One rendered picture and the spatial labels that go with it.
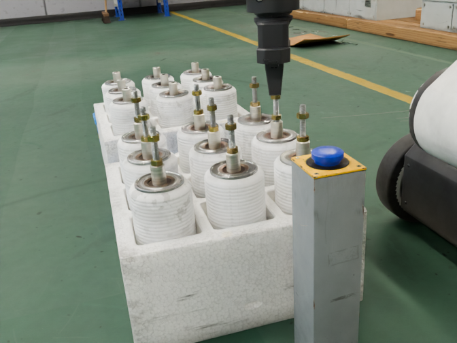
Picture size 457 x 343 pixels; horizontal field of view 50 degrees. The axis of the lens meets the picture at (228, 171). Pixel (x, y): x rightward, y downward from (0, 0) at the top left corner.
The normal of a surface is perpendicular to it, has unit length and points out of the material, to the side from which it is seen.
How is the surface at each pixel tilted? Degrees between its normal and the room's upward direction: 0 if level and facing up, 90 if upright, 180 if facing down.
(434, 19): 90
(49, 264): 0
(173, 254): 90
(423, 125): 93
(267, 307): 90
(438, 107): 64
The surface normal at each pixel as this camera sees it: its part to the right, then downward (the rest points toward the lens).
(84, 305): -0.07, -0.92
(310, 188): -0.96, 0.16
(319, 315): 0.28, 0.36
